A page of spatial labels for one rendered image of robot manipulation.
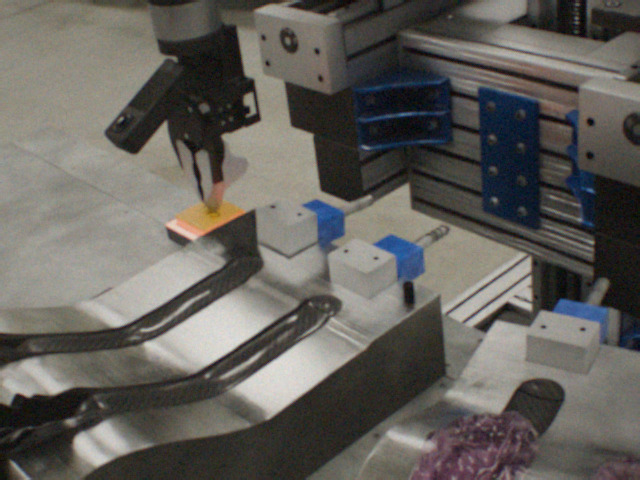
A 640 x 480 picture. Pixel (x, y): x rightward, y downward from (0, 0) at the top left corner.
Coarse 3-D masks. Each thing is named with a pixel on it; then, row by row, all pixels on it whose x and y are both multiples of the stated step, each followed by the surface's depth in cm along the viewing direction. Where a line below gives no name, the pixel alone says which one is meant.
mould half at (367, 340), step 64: (192, 256) 94; (320, 256) 91; (0, 320) 82; (64, 320) 85; (128, 320) 87; (192, 320) 85; (256, 320) 84; (384, 320) 81; (0, 384) 72; (64, 384) 72; (128, 384) 75; (256, 384) 77; (320, 384) 76; (384, 384) 82; (64, 448) 65; (128, 448) 65; (192, 448) 69; (256, 448) 73; (320, 448) 79
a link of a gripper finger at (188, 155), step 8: (184, 144) 110; (192, 144) 110; (184, 152) 110; (192, 152) 109; (184, 160) 111; (192, 160) 110; (184, 168) 112; (192, 168) 111; (192, 176) 111; (200, 176) 111; (192, 184) 112; (200, 184) 112; (200, 192) 112; (208, 208) 114
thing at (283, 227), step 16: (256, 208) 93; (272, 208) 93; (288, 208) 93; (304, 208) 93; (320, 208) 96; (336, 208) 96; (352, 208) 98; (272, 224) 92; (288, 224) 90; (304, 224) 91; (320, 224) 93; (336, 224) 95; (272, 240) 93; (288, 240) 91; (304, 240) 92; (288, 256) 91
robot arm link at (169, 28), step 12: (204, 0) 99; (216, 0) 101; (156, 12) 100; (168, 12) 99; (180, 12) 99; (192, 12) 99; (204, 12) 100; (216, 12) 101; (156, 24) 101; (168, 24) 100; (180, 24) 99; (192, 24) 99; (204, 24) 100; (216, 24) 101; (156, 36) 102; (168, 36) 100; (180, 36) 100; (192, 36) 100; (204, 36) 101
